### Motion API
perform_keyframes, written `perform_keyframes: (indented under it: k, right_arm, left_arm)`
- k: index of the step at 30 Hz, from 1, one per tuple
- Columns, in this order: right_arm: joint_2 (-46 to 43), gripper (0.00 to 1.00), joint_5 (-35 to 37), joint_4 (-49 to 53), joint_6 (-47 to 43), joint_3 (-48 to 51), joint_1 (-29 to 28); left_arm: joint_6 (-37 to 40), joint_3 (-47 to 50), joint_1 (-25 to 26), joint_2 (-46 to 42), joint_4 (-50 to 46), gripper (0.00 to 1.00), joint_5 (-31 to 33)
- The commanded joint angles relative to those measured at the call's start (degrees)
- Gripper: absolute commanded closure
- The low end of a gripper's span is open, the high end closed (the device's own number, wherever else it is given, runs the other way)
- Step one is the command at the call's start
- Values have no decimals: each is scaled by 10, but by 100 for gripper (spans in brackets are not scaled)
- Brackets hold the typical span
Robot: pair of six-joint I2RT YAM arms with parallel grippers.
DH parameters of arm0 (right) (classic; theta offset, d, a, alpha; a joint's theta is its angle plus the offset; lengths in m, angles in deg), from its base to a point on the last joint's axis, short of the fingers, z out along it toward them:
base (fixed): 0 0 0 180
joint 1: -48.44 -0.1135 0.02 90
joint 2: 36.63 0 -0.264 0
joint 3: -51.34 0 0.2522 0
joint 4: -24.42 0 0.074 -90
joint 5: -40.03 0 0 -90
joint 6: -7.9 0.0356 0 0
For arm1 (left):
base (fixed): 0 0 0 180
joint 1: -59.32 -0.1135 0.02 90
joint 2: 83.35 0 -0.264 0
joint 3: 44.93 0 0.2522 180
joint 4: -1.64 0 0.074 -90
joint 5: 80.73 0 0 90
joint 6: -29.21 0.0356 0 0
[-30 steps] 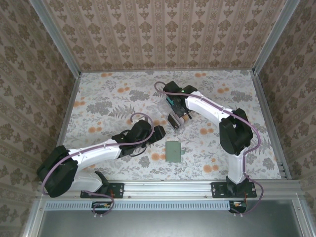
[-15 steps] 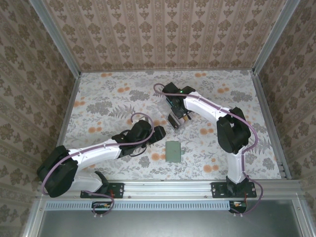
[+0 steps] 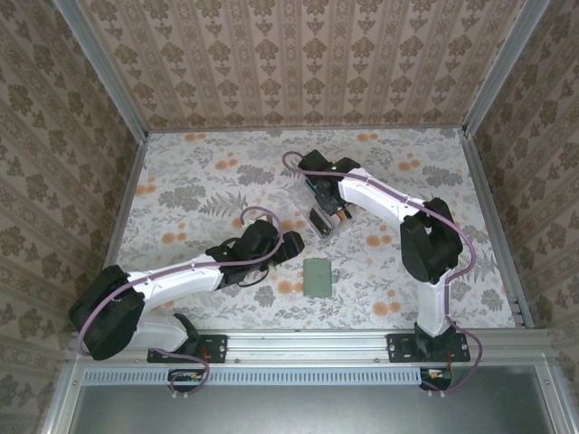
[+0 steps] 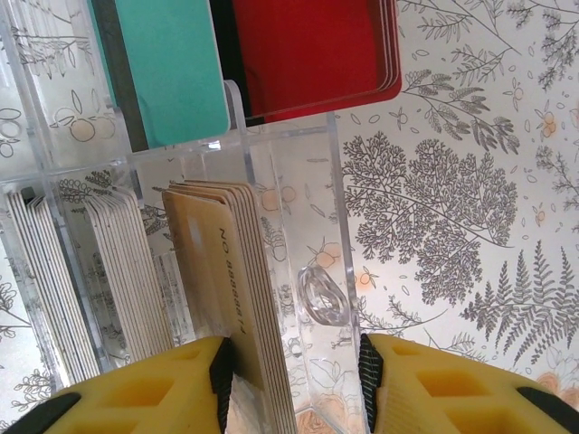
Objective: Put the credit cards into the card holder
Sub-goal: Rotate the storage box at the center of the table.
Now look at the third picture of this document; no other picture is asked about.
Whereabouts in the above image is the aluminium front rail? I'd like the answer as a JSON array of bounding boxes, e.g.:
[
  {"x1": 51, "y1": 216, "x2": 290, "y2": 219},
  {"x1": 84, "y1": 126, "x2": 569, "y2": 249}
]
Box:
[{"x1": 67, "y1": 328, "x2": 555, "y2": 363}]

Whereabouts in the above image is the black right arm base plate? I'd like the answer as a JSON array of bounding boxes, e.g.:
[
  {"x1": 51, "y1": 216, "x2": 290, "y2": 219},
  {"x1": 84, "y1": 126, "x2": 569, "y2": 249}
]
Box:
[{"x1": 386, "y1": 333, "x2": 471, "y2": 364}]

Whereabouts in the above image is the aluminium table side rail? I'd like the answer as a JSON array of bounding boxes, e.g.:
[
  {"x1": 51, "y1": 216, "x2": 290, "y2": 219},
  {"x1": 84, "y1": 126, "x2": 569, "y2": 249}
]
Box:
[
  {"x1": 106, "y1": 133, "x2": 150, "y2": 272},
  {"x1": 460, "y1": 128, "x2": 535, "y2": 329}
]

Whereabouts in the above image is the grey metal panel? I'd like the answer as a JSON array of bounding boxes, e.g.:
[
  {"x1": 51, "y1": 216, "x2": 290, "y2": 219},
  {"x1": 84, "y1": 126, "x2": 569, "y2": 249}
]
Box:
[{"x1": 67, "y1": 364, "x2": 565, "y2": 434}]

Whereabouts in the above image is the aluminium table back rail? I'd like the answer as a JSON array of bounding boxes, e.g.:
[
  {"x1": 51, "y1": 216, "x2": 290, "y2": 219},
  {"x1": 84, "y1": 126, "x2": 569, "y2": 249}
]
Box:
[{"x1": 147, "y1": 125, "x2": 465, "y2": 135}]

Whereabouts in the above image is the black card stack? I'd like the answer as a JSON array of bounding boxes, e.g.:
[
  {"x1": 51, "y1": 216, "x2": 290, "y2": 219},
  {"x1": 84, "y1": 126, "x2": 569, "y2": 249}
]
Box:
[{"x1": 308, "y1": 206, "x2": 332, "y2": 238}]

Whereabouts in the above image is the aluminium lower frame bar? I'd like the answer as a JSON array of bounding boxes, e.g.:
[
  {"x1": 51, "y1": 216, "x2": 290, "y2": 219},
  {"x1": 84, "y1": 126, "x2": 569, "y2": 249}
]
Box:
[
  {"x1": 38, "y1": 361, "x2": 90, "y2": 434},
  {"x1": 536, "y1": 361, "x2": 579, "y2": 434}
]

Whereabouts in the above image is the slotted grey cable duct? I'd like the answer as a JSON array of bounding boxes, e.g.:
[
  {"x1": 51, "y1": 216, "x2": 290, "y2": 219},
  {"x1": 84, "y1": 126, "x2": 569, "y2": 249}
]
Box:
[{"x1": 83, "y1": 366, "x2": 424, "y2": 386}]

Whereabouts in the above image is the aluminium frame post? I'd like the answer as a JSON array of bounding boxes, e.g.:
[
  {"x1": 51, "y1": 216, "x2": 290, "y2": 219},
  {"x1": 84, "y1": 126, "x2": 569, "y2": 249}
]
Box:
[
  {"x1": 53, "y1": 0, "x2": 150, "y2": 139},
  {"x1": 461, "y1": 0, "x2": 551, "y2": 137}
]

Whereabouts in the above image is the clear plastic card tray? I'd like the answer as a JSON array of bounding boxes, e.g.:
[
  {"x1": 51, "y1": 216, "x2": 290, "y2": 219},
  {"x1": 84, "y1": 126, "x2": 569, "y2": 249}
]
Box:
[{"x1": 292, "y1": 175, "x2": 355, "y2": 240}]

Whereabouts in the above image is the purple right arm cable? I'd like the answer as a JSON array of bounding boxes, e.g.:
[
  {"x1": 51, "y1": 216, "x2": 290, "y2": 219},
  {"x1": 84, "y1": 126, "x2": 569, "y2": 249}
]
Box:
[{"x1": 280, "y1": 151, "x2": 484, "y2": 399}]

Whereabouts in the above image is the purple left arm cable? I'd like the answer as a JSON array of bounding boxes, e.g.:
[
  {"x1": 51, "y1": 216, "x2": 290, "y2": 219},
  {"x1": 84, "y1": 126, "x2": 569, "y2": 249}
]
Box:
[{"x1": 76, "y1": 206, "x2": 286, "y2": 401}]

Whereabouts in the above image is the black cable connector board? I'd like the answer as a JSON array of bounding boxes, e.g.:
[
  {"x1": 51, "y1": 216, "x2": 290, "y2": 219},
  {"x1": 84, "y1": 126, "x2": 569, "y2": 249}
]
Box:
[
  {"x1": 167, "y1": 368, "x2": 210, "y2": 393},
  {"x1": 419, "y1": 366, "x2": 454, "y2": 392}
]

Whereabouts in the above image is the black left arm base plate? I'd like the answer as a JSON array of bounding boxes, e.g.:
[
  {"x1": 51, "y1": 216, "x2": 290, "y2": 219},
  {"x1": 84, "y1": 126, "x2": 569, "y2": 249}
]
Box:
[{"x1": 147, "y1": 333, "x2": 228, "y2": 365}]

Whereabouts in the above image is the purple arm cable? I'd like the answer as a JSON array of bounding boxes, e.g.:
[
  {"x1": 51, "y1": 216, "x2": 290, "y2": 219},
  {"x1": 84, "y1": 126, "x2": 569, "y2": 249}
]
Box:
[
  {"x1": 76, "y1": 206, "x2": 286, "y2": 401},
  {"x1": 280, "y1": 151, "x2": 484, "y2": 399}
]

